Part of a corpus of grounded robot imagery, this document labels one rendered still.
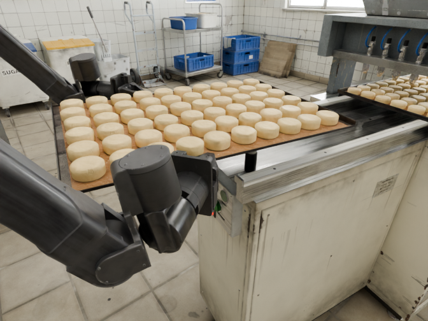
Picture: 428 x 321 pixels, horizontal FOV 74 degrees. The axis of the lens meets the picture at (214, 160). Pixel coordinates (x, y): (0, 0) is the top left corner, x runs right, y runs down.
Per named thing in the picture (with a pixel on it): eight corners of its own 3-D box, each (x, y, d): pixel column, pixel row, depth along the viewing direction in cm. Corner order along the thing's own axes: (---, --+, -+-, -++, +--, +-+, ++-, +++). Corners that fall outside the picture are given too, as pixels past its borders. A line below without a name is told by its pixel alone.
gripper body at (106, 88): (133, 106, 86) (111, 104, 87) (128, 72, 80) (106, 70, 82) (121, 114, 80) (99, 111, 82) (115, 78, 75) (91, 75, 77)
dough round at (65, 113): (62, 116, 64) (60, 107, 63) (86, 113, 66) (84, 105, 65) (61, 124, 60) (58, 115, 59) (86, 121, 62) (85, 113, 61)
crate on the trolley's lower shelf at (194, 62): (199, 63, 505) (198, 51, 495) (214, 67, 482) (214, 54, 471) (174, 68, 470) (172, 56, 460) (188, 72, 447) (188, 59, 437)
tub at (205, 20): (200, 25, 480) (199, 11, 470) (219, 27, 454) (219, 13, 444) (183, 27, 458) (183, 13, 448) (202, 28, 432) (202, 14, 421)
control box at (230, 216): (202, 187, 94) (200, 150, 87) (242, 234, 76) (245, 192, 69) (192, 190, 92) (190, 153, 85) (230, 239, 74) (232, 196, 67)
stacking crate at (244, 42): (244, 46, 539) (244, 34, 529) (260, 48, 513) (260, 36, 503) (220, 49, 507) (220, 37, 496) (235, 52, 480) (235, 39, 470)
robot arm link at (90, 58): (61, 97, 83) (66, 109, 78) (44, 58, 76) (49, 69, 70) (102, 86, 88) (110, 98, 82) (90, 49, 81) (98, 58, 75)
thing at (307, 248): (309, 248, 162) (347, 94, 117) (362, 297, 136) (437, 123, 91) (199, 304, 133) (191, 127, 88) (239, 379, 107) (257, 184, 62)
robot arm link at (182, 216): (142, 257, 36) (183, 262, 34) (123, 214, 32) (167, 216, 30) (166, 220, 41) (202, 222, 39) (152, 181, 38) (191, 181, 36)
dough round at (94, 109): (98, 110, 68) (97, 102, 67) (117, 112, 67) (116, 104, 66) (85, 117, 64) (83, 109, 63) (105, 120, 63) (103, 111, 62)
